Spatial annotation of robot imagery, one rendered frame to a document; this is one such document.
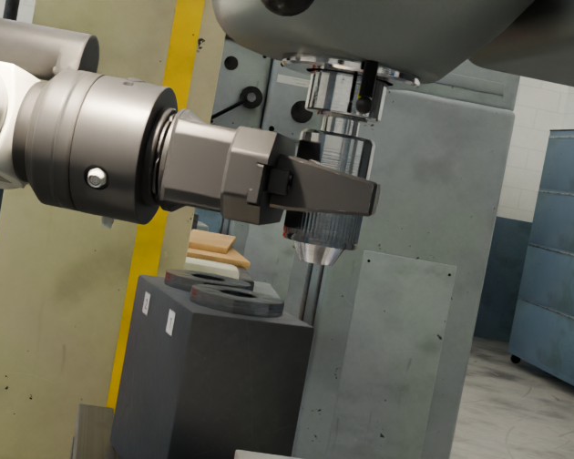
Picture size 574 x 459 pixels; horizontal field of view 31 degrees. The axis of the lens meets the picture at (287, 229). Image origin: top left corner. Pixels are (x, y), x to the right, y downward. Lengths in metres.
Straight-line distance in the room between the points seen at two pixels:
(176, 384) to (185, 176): 0.36
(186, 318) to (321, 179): 0.35
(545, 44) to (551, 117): 9.91
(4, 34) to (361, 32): 0.24
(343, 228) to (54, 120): 0.18
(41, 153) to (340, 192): 0.18
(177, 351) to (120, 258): 1.42
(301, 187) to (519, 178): 9.84
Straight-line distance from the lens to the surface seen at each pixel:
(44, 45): 0.68
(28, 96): 0.66
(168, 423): 0.96
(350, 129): 0.63
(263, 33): 0.60
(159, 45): 2.36
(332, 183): 0.61
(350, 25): 0.58
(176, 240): 2.36
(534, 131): 10.49
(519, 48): 0.69
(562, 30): 0.63
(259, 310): 0.96
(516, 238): 10.45
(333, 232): 0.62
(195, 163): 0.61
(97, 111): 0.63
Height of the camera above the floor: 1.24
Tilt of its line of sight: 3 degrees down
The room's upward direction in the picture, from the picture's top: 10 degrees clockwise
